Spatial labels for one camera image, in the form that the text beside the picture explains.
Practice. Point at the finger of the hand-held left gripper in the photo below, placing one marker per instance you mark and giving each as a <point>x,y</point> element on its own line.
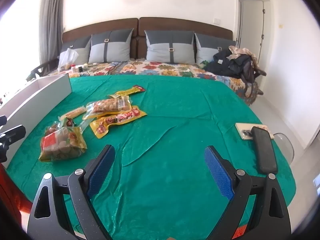
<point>15,133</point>
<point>2,120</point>

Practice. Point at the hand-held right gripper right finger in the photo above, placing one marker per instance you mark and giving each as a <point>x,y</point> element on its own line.
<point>220,172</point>

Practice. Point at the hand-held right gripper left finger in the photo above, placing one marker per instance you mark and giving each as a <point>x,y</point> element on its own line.
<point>100,172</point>

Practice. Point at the grey board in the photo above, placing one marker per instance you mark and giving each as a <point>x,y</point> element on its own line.
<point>37,100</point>

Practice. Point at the green yellow nut bag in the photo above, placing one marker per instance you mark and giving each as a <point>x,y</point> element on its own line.
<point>62,143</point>

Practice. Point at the yellow red snack packet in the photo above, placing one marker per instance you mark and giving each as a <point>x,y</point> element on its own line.
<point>117,120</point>

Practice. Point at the pale long snack bar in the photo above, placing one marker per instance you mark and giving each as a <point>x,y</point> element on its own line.
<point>73,112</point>

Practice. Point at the clear yellow-edged peanut bag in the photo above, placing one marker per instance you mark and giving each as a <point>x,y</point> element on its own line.
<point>107,106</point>

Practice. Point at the long yellow brown snack packet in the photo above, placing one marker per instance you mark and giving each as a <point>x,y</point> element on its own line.
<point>130,90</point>

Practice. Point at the beige smartphone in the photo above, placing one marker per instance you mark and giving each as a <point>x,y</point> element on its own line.
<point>243,130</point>

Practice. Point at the black rectangular case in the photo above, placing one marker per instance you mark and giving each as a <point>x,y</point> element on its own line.
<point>265,150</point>

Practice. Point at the red garment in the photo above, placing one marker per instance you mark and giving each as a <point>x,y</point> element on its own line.
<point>12,192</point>

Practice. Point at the dark wooden chair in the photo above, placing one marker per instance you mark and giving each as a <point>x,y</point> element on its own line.
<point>40,70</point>

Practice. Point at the green blanket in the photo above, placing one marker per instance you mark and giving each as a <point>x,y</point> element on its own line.
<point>175,120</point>

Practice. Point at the clear plastic stool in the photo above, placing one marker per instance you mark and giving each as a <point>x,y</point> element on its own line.
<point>285,145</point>

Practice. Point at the white bottle red cap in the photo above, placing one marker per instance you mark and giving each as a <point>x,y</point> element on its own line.
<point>73,69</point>

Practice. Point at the clear plastic bag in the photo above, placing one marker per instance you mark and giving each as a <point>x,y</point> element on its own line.
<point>67,58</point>

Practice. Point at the dark brown handbag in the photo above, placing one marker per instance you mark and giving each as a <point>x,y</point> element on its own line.
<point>250,72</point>

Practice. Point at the grey two-tone pillow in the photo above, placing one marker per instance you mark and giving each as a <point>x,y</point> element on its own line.
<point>170,47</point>
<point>77,47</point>
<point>207,47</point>
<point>110,47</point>

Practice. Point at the black jacket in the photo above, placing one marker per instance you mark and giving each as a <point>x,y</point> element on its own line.
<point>222,65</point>

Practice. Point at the green cloth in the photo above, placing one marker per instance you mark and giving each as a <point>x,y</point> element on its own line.
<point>206,63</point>

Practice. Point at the grey curtain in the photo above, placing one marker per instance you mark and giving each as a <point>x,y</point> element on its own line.
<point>51,17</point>

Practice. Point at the floral bedsheet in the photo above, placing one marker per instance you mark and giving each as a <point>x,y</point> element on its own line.
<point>160,68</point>

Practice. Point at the beige patterned cloth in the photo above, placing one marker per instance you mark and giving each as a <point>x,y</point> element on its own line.
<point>240,51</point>

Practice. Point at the white door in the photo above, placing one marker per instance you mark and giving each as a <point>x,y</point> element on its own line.
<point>252,30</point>

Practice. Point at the brown headboard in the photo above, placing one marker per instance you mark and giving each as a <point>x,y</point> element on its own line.
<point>140,25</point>

